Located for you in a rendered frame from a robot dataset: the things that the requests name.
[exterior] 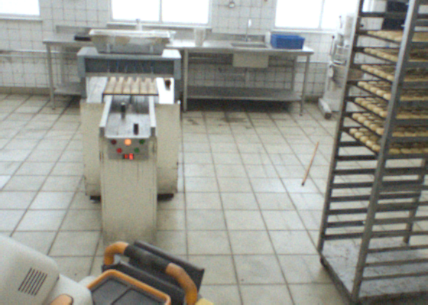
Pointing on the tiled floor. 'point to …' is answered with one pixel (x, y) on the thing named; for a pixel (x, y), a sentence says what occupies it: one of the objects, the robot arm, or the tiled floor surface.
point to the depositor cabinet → (169, 173)
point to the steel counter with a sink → (214, 43)
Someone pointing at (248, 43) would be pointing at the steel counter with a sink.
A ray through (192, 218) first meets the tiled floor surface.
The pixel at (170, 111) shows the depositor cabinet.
